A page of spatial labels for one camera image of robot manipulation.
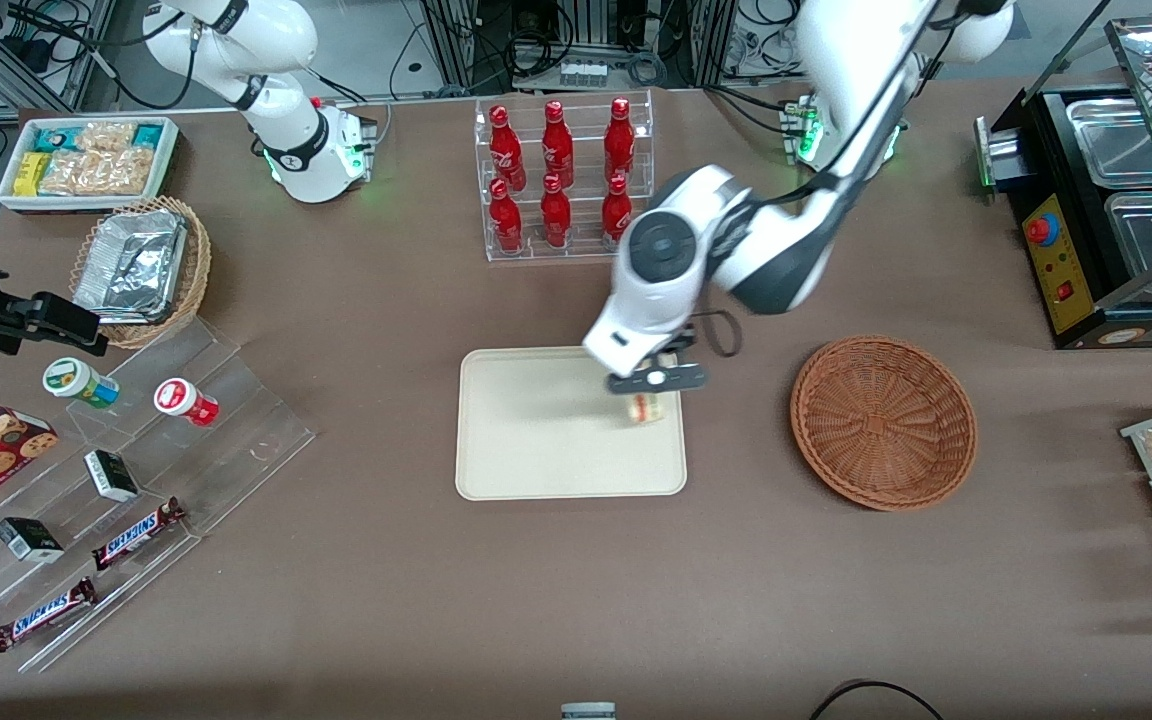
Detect clear rice cracker bag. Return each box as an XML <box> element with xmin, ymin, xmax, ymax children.
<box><xmin>39</xmin><ymin>122</ymin><xmax>155</xmax><ymax>197</ymax></box>

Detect stacked aluminium foil trays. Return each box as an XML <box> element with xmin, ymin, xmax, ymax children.
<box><xmin>72</xmin><ymin>209</ymin><xmax>188</xmax><ymax>324</ymax></box>

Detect light wicker basket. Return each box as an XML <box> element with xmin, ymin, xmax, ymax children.
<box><xmin>68</xmin><ymin>196</ymin><xmax>213</xmax><ymax>350</ymax></box>

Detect round brown wicker basket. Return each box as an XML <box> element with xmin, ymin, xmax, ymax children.
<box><xmin>790</xmin><ymin>335</ymin><xmax>979</xmax><ymax>513</ymax></box>

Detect snickers chocolate bar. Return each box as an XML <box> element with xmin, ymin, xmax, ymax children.
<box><xmin>91</xmin><ymin>496</ymin><xmax>188</xmax><ymax>572</ymax></box>
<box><xmin>0</xmin><ymin>576</ymin><xmax>98</xmax><ymax>654</ymax></box>

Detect small black carton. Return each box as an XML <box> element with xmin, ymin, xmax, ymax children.
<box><xmin>83</xmin><ymin>449</ymin><xmax>140</xmax><ymax>503</ymax></box>
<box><xmin>0</xmin><ymin>516</ymin><xmax>66</xmax><ymax>564</ymax></box>

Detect green lid yogurt cup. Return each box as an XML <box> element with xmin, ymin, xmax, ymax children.
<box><xmin>43</xmin><ymin>357</ymin><xmax>121</xmax><ymax>410</ymax></box>

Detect beige plastic tray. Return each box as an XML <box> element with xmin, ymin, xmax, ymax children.
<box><xmin>455</xmin><ymin>343</ymin><xmax>689</xmax><ymax>501</ymax></box>

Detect clear acrylic bottle rack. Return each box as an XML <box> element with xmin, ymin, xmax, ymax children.
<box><xmin>474</xmin><ymin>88</ymin><xmax>656</xmax><ymax>264</ymax></box>

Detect red lid yogurt cup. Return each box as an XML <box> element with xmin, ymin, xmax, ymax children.
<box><xmin>154</xmin><ymin>377</ymin><xmax>221</xmax><ymax>428</ymax></box>

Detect red cola bottle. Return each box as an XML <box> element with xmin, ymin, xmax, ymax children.
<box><xmin>541</xmin><ymin>100</ymin><xmax>576</xmax><ymax>190</ymax></box>
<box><xmin>604</xmin><ymin>97</ymin><xmax>637</xmax><ymax>185</ymax></box>
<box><xmin>489</xmin><ymin>178</ymin><xmax>525</xmax><ymax>255</ymax></box>
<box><xmin>488</xmin><ymin>105</ymin><xmax>528</xmax><ymax>194</ymax></box>
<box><xmin>601</xmin><ymin>172</ymin><xmax>635</xmax><ymax>249</ymax></box>
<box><xmin>540</xmin><ymin>174</ymin><xmax>573</xmax><ymax>250</ymax></box>

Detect black floor cable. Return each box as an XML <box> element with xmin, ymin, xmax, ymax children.
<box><xmin>807</xmin><ymin>679</ymin><xmax>948</xmax><ymax>720</ymax></box>

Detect black hot food display machine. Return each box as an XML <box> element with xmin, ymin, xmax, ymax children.
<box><xmin>974</xmin><ymin>12</ymin><xmax>1152</xmax><ymax>351</ymax></box>

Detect coiled black cable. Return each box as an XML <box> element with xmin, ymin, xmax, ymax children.
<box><xmin>626</xmin><ymin>50</ymin><xmax>670</xmax><ymax>88</ymax></box>

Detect yellow snack packet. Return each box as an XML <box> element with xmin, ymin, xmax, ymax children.
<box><xmin>14</xmin><ymin>151</ymin><xmax>50</xmax><ymax>198</ymax></box>

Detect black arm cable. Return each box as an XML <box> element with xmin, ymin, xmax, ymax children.
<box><xmin>694</xmin><ymin>0</ymin><xmax>949</xmax><ymax>360</ymax></box>

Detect white rectangular snack bin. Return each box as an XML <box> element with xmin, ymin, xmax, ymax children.
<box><xmin>0</xmin><ymin>116</ymin><xmax>181</xmax><ymax>215</ymax></box>

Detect clear acrylic stepped stand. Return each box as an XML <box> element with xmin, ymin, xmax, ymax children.
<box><xmin>0</xmin><ymin>315</ymin><xmax>318</xmax><ymax>674</ymax></box>

